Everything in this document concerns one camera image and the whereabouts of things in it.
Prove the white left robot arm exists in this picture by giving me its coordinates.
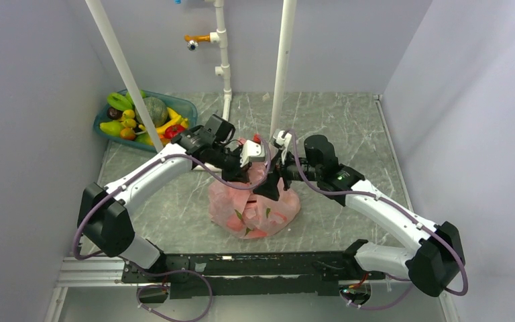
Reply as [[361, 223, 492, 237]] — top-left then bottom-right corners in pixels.
[[72, 115, 270, 282]]

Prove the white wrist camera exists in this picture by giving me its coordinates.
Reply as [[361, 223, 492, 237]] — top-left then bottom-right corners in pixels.
[[272, 129, 292, 164], [240, 140, 266, 168]]

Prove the yellow banana in basket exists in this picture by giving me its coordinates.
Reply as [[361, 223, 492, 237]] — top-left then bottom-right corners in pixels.
[[156, 107, 190, 136]]

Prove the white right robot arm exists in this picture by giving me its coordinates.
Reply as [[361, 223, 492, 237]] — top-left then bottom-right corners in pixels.
[[254, 129, 469, 297]]

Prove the green banana bunch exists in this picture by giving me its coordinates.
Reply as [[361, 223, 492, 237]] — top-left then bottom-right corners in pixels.
[[107, 92, 135, 111]]

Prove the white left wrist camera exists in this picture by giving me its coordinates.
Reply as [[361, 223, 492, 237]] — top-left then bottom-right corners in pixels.
[[240, 140, 266, 168]]

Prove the small orange fake fruit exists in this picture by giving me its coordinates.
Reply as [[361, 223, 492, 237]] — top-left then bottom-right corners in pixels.
[[119, 127, 137, 141]]

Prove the white pvc pipe assembly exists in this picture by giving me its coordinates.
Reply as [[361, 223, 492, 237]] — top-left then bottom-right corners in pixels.
[[206, 0, 233, 121]]

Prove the dark plum fake fruit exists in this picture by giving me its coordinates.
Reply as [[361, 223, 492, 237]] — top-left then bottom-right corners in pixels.
[[106, 107, 123, 120]]

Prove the yellow banana bunch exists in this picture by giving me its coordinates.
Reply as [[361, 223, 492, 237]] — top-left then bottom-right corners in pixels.
[[119, 109, 137, 129]]

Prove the white left slanted pole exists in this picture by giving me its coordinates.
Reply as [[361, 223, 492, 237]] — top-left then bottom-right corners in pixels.
[[85, 0, 163, 152]]

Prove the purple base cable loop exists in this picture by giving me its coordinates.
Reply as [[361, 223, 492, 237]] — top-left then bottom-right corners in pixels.
[[135, 268, 214, 322]]

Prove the pink peach-print plastic bag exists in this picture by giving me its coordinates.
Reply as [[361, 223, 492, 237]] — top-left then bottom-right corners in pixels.
[[208, 180, 301, 239]]

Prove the orange faucet valve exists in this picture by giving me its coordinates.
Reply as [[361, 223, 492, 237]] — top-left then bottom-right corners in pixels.
[[184, 34, 211, 52]]

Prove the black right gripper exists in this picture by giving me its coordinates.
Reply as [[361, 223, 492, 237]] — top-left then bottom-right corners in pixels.
[[253, 148, 323, 201]]

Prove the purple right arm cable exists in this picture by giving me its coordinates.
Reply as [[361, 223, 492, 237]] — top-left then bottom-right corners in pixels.
[[284, 129, 469, 297]]

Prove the aluminium frame rail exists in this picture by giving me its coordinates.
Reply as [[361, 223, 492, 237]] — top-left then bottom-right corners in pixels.
[[56, 256, 125, 288]]

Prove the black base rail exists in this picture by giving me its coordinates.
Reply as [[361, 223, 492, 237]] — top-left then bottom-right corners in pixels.
[[121, 251, 385, 299]]

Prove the green melon fake fruit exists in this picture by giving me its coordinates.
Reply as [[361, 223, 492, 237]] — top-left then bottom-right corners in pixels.
[[143, 97, 168, 127]]

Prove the green mango fake fruit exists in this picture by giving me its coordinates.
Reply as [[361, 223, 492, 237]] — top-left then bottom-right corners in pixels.
[[99, 120, 125, 138]]

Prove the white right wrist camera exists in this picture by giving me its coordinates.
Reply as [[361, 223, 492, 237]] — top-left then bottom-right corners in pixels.
[[272, 129, 292, 164]]

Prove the teal fruit basket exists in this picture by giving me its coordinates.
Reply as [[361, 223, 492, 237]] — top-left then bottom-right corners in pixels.
[[93, 90, 198, 152]]

